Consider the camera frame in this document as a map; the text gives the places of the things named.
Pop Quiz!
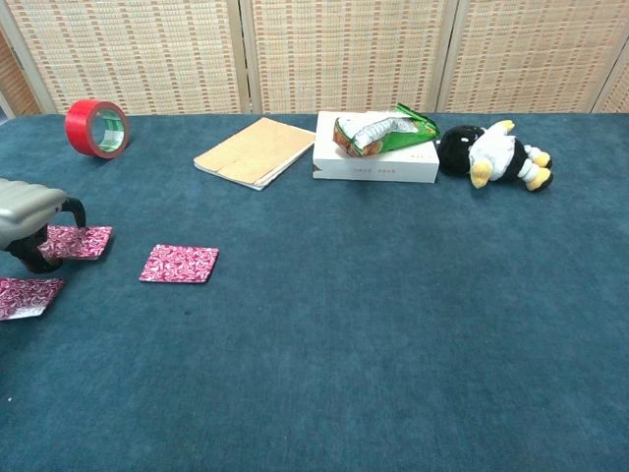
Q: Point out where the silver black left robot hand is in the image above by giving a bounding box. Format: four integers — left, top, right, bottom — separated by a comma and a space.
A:
0, 178, 87, 274

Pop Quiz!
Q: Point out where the red tape roll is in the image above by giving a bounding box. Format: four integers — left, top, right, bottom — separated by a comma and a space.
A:
64, 98, 132, 160

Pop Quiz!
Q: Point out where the reddish woven screen panel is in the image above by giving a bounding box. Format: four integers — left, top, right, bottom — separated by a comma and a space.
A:
0, 29, 41, 118

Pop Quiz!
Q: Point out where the woven bamboo screen panel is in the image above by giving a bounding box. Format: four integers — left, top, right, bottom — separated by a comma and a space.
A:
592, 48, 629, 115
240, 0, 456, 115
436, 0, 629, 115
0, 0, 247, 117

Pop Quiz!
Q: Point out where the tan spiral notebook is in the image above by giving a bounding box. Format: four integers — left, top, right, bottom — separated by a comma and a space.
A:
193, 116, 316, 192

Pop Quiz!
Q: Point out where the blue felt table cover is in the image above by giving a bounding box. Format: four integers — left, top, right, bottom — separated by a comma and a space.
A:
0, 112, 629, 472

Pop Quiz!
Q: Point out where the white flat box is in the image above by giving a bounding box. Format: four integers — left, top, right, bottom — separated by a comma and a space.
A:
312, 110, 440, 185

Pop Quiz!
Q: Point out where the green snack bag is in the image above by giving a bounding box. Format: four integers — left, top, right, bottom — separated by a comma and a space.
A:
332, 102, 440, 158

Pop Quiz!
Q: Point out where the black white plush doll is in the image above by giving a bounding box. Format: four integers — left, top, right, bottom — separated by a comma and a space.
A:
435, 119, 554, 193

